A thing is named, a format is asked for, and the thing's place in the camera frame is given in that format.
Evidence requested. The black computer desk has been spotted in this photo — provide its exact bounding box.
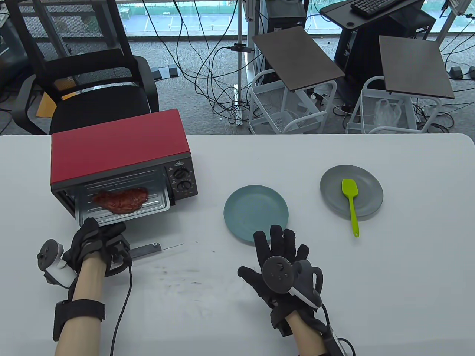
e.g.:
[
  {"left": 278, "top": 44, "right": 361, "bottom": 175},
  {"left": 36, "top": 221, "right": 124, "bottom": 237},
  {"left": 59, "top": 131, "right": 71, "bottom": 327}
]
[{"left": 319, "top": 0, "right": 437, "bottom": 93}]

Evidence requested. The grey left hand controller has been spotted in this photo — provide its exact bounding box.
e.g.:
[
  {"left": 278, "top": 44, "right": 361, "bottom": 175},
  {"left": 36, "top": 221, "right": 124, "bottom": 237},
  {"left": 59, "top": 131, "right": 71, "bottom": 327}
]
[{"left": 36, "top": 240, "right": 76, "bottom": 287}]

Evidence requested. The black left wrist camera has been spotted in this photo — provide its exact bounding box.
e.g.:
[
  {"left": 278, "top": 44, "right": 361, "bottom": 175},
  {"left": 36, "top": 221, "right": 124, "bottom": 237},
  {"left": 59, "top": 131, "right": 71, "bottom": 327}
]
[{"left": 107, "top": 239, "right": 133, "bottom": 277}]

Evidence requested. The person's left hand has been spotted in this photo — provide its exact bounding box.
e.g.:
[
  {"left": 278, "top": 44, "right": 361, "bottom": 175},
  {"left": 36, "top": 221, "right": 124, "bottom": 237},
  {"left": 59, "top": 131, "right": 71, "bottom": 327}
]
[{"left": 63, "top": 218, "right": 127, "bottom": 276}]

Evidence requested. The person's right forearm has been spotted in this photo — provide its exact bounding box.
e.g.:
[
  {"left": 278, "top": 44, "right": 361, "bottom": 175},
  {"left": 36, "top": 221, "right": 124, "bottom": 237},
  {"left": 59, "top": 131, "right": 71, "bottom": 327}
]
[{"left": 288, "top": 313, "right": 328, "bottom": 356}]

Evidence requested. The clear plastic bag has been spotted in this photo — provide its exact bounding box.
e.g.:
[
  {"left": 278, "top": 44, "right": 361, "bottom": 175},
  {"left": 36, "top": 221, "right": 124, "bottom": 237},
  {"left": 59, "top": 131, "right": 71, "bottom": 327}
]
[{"left": 373, "top": 99, "right": 403, "bottom": 129}]

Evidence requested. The black keyboard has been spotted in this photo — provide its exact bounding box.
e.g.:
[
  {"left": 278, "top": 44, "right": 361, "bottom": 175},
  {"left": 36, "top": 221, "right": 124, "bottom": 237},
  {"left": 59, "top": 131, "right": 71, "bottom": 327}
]
[{"left": 350, "top": 0, "right": 402, "bottom": 20}]

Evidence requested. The black computer tower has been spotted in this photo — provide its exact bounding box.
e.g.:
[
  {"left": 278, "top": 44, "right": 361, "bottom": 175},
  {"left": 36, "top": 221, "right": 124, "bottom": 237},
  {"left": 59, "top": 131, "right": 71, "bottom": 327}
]
[{"left": 260, "top": 0, "right": 309, "bottom": 41}]

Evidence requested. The grey right hand controller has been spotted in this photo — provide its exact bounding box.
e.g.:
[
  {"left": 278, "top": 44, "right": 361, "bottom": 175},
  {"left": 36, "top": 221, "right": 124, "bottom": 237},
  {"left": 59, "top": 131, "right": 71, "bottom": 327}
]
[{"left": 263, "top": 257, "right": 323, "bottom": 308}]

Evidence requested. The black right arm strap box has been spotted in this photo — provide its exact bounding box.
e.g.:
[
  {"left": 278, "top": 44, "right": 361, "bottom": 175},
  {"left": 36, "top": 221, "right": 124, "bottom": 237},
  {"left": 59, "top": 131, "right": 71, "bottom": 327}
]
[{"left": 321, "top": 323, "right": 357, "bottom": 356}]

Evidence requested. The teal round plate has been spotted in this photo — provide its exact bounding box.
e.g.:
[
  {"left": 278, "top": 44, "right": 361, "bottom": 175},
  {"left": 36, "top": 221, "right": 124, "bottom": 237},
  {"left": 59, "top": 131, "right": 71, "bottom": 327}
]
[{"left": 223, "top": 185, "right": 289, "bottom": 245}]

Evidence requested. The grey hand controller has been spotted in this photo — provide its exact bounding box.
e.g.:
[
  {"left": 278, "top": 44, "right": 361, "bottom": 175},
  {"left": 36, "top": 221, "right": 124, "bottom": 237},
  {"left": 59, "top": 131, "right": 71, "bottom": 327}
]
[
  {"left": 263, "top": 257, "right": 323, "bottom": 308},
  {"left": 36, "top": 240, "right": 76, "bottom": 287}
]

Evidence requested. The black office chair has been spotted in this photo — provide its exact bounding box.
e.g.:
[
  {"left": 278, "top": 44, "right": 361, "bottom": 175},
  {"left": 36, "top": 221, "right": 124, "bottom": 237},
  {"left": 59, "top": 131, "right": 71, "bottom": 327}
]
[{"left": 7, "top": 0, "right": 160, "bottom": 135}]

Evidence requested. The black left arm strap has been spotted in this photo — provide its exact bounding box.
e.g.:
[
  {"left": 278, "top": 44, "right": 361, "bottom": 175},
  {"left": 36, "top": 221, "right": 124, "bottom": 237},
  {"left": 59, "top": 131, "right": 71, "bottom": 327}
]
[{"left": 53, "top": 300, "right": 106, "bottom": 342}]

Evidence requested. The person's right hand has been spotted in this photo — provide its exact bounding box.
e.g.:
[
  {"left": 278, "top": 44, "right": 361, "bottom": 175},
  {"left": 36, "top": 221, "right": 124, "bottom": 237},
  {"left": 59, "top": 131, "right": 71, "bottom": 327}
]
[{"left": 237, "top": 225, "right": 327, "bottom": 324}]

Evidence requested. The green dessert spatula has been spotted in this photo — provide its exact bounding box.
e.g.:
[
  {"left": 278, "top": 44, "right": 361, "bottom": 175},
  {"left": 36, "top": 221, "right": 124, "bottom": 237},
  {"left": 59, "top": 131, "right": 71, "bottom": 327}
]
[{"left": 341, "top": 179, "right": 360, "bottom": 238}]

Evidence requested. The white metal post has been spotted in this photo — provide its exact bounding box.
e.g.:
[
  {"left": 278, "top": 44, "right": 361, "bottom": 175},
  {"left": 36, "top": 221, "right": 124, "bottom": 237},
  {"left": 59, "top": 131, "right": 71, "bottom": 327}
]
[{"left": 236, "top": 0, "right": 260, "bottom": 126}]

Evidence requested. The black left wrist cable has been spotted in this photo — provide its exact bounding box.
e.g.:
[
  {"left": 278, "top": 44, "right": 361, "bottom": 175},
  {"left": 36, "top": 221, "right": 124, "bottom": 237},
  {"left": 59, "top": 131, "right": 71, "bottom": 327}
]
[{"left": 110, "top": 265, "right": 133, "bottom": 356}]

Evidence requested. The tangle of black cables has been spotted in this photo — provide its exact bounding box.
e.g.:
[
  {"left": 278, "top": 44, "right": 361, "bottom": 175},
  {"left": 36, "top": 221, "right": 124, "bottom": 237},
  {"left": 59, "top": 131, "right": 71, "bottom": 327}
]
[{"left": 143, "top": 0, "right": 260, "bottom": 125}]

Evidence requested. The white metal frame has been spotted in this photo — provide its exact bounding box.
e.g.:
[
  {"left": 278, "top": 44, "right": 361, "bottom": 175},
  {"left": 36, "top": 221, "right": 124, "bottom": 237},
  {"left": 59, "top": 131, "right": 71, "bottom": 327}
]
[{"left": 437, "top": 0, "right": 475, "bottom": 42}]

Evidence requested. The red oven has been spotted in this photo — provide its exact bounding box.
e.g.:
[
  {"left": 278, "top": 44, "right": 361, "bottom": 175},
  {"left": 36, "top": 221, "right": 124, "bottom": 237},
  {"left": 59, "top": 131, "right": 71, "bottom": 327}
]
[{"left": 50, "top": 109, "right": 198, "bottom": 262}]

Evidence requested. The grey round plate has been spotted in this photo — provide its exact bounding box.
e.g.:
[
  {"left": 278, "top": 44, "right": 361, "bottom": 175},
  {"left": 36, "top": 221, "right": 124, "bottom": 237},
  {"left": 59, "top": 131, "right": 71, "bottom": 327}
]
[{"left": 320, "top": 165, "right": 384, "bottom": 218}]

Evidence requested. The silver baking tray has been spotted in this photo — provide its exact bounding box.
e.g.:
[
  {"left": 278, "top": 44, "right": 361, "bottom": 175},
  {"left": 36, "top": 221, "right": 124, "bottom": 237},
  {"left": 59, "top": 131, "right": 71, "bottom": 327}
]
[{"left": 75, "top": 183, "right": 171, "bottom": 227}]

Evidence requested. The red raw steak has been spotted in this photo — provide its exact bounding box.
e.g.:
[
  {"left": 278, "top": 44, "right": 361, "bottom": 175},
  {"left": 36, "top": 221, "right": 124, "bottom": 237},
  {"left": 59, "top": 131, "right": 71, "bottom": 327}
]
[{"left": 92, "top": 187, "right": 149, "bottom": 214}]

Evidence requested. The brown paper envelope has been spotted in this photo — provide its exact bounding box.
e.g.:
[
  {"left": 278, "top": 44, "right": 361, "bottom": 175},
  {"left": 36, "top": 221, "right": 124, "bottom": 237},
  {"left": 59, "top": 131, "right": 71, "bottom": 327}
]
[{"left": 36, "top": 76, "right": 80, "bottom": 118}]

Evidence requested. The brown top white side table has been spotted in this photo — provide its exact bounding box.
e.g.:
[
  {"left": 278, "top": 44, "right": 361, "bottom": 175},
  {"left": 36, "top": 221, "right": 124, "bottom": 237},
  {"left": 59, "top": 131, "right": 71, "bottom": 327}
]
[
  {"left": 248, "top": 26, "right": 346, "bottom": 135},
  {"left": 346, "top": 35, "right": 455, "bottom": 135}
]

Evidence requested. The person's left forearm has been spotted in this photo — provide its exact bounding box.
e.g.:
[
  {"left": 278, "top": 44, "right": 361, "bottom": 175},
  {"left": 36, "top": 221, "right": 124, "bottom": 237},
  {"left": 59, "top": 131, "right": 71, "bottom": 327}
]
[{"left": 55, "top": 256, "right": 108, "bottom": 356}]

